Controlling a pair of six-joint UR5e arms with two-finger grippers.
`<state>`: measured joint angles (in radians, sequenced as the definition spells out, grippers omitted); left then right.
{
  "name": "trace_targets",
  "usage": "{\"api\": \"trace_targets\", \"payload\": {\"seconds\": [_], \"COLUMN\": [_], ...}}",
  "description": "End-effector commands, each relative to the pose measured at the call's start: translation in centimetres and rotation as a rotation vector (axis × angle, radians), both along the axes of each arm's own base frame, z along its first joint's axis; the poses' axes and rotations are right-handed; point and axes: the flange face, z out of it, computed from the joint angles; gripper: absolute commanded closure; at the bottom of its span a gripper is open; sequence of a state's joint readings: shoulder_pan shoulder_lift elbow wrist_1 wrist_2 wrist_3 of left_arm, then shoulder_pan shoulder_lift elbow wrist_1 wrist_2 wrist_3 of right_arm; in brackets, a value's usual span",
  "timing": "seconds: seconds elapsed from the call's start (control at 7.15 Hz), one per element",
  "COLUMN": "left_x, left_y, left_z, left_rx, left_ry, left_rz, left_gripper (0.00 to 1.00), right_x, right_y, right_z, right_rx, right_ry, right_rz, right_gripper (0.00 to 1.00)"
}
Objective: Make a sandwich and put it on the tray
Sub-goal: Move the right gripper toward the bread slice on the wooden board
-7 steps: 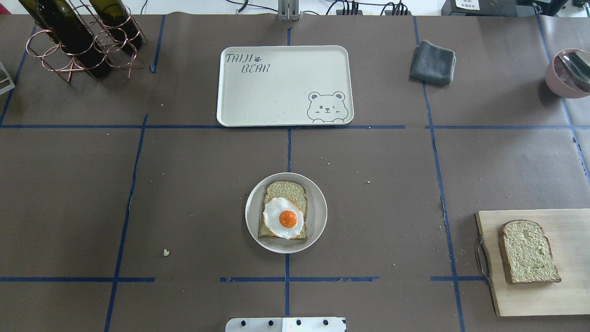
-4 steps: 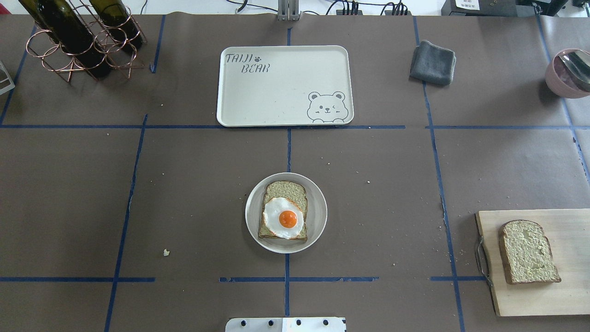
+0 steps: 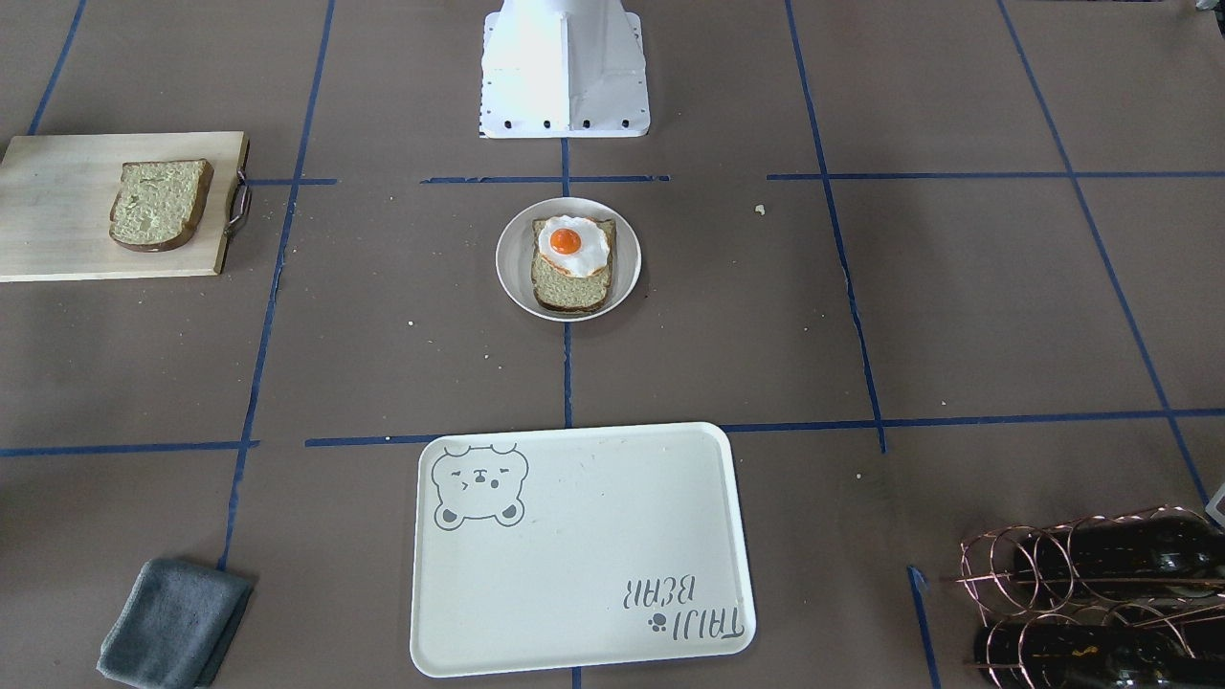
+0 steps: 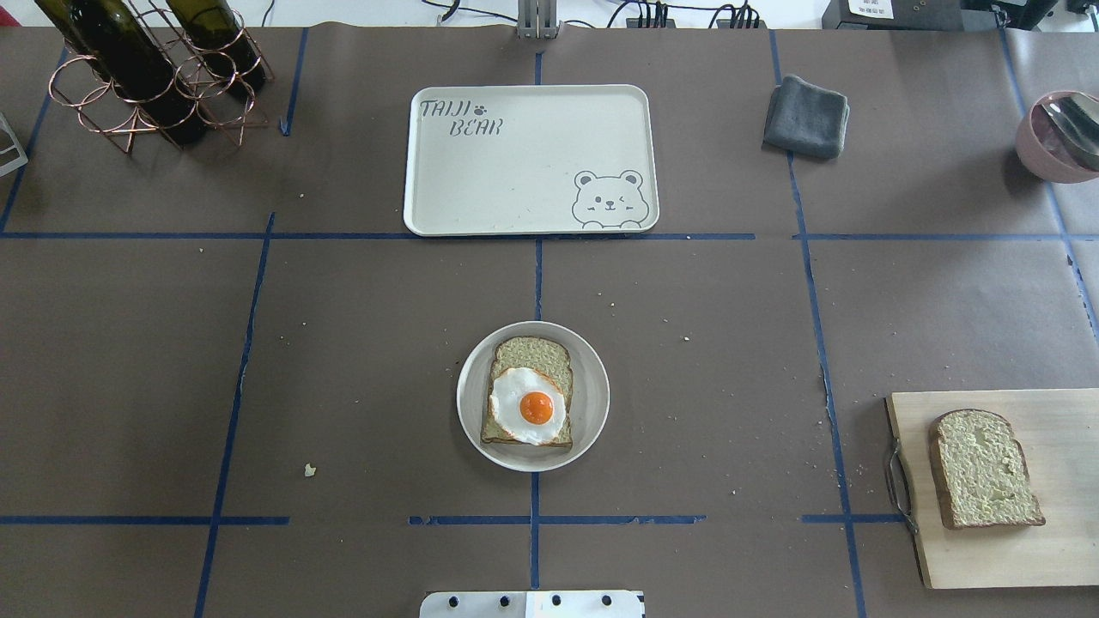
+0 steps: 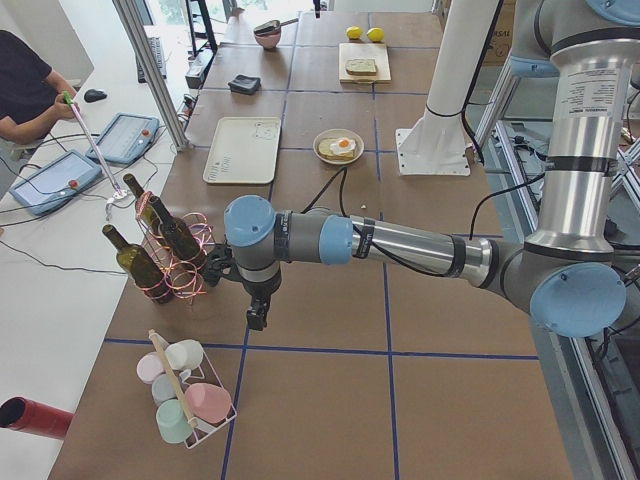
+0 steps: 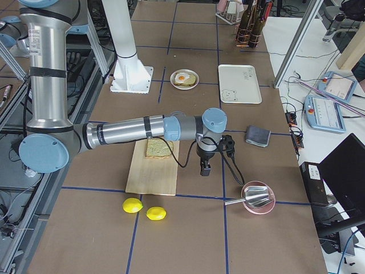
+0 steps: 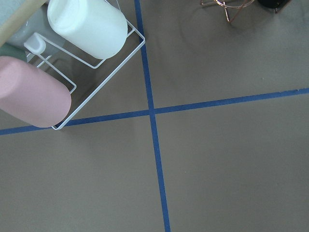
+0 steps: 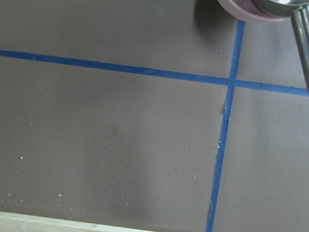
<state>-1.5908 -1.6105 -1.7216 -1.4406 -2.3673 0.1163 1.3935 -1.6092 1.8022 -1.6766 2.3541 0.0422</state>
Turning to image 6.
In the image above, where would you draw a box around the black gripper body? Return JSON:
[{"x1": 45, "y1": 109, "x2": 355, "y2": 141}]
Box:
[{"x1": 196, "y1": 140, "x2": 216, "y2": 167}]

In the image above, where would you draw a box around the bread slice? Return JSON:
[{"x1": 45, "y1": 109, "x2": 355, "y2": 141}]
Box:
[
  {"x1": 174, "y1": 73, "x2": 196, "y2": 87},
  {"x1": 145, "y1": 139, "x2": 173, "y2": 159}
]

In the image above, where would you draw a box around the cream bear tray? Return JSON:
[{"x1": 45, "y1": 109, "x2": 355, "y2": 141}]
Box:
[{"x1": 218, "y1": 65, "x2": 262, "y2": 104}]

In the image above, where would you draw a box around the wooden cutting board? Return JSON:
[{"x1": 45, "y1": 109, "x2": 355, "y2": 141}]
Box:
[{"x1": 125, "y1": 140, "x2": 178, "y2": 196}]

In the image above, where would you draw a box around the grey folded cloth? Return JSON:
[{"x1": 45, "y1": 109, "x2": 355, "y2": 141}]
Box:
[{"x1": 245, "y1": 125, "x2": 271, "y2": 147}]

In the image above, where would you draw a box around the metal scoop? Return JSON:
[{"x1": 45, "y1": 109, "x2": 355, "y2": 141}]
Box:
[{"x1": 225, "y1": 186, "x2": 273, "y2": 208}]

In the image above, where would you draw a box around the right yellow lemon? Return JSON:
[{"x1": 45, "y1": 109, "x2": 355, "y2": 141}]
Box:
[{"x1": 146, "y1": 207, "x2": 167, "y2": 220}]

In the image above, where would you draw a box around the yellow lemon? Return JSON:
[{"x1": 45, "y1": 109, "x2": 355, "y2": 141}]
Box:
[
  {"x1": 146, "y1": 207, "x2": 167, "y2": 220},
  {"x1": 122, "y1": 198, "x2": 143, "y2": 213}
]

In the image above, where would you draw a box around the pink bowl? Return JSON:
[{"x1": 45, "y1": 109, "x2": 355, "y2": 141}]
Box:
[{"x1": 241, "y1": 181, "x2": 276, "y2": 215}]

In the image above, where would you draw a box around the fried egg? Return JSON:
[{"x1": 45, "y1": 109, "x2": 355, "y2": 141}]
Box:
[{"x1": 174, "y1": 72, "x2": 189, "y2": 84}]

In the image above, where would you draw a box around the left yellow lemon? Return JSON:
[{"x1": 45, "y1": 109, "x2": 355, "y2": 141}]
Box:
[{"x1": 122, "y1": 198, "x2": 143, "y2": 213}]

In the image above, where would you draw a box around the white round plate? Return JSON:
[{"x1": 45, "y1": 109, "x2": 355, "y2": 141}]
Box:
[{"x1": 170, "y1": 69, "x2": 200, "y2": 90}]

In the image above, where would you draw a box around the black power box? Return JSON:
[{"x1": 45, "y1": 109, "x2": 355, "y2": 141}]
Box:
[{"x1": 300, "y1": 162, "x2": 328, "y2": 207}]

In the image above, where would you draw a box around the dark wine bottle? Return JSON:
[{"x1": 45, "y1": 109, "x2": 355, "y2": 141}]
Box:
[
  {"x1": 248, "y1": 1, "x2": 271, "y2": 48},
  {"x1": 238, "y1": 0, "x2": 257, "y2": 29}
]

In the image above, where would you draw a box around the teach pendant near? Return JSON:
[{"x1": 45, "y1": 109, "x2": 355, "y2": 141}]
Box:
[{"x1": 304, "y1": 95, "x2": 346, "y2": 134}]

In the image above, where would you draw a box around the teach pendant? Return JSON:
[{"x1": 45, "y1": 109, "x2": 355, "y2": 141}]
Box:
[
  {"x1": 317, "y1": 71, "x2": 357, "y2": 103},
  {"x1": 304, "y1": 95, "x2": 346, "y2": 134}
]

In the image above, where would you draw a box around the black laptop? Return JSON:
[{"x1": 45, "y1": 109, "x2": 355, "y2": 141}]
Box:
[{"x1": 317, "y1": 133, "x2": 364, "y2": 237}]

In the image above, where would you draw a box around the teach pendant far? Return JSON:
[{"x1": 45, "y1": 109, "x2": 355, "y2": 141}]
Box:
[{"x1": 317, "y1": 71, "x2": 357, "y2": 103}]

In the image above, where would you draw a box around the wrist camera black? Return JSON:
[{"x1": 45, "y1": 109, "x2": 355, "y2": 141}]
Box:
[{"x1": 220, "y1": 135, "x2": 235, "y2": 159}]

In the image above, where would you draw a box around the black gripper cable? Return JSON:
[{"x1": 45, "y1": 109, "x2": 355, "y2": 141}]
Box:
[{"x1": 162, "y1": 136, "x2": 245, "y2": 186}]

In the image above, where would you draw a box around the white camera pole base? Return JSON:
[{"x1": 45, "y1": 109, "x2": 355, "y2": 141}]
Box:
[{"x1": 102, "y1": 0, "x2": 153, "y2": 94}]

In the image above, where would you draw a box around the copper wire bottle rack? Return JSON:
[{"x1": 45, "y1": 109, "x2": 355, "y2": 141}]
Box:
[{"x1": 236, "y1": 28, "x2": 261, "y2": 48}]

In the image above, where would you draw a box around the white wire cup rack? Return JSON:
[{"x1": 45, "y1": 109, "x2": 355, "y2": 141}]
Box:
[{"x1": 216, "y1": 0, "x2": 244, "y2": 25}]

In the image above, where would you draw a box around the aluminium frame post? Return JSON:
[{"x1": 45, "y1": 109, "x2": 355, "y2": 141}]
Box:
[{"x1": 273, "y1": 0, "x2": 324, "y2": 88}]

